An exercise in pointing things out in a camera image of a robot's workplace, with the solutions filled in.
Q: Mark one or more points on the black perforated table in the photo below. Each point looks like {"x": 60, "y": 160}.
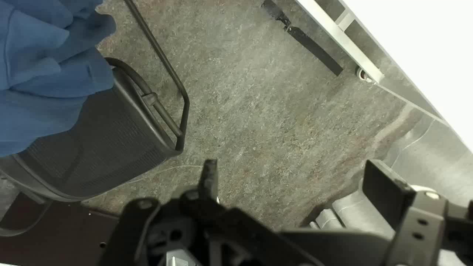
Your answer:
{"x": 49, "y": 231}

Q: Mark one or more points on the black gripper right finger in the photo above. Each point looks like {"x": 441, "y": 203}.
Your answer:
{"x": 389, "y": 193}

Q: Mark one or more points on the black flat bar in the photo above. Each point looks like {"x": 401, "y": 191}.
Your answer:
{"x": 315, "y": 46}

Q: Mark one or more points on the black mesh armchair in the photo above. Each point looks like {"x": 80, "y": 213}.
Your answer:
{"x": 113, "y": 134}

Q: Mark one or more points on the white table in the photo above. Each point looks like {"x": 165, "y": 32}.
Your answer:
{"x": 423, "y": 39}

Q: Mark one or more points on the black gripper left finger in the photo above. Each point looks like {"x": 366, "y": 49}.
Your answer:
{"x": 209, "y": 179}

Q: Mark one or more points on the blue hoodie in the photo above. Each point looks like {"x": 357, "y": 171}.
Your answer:
{"x": 45, "y": 64}

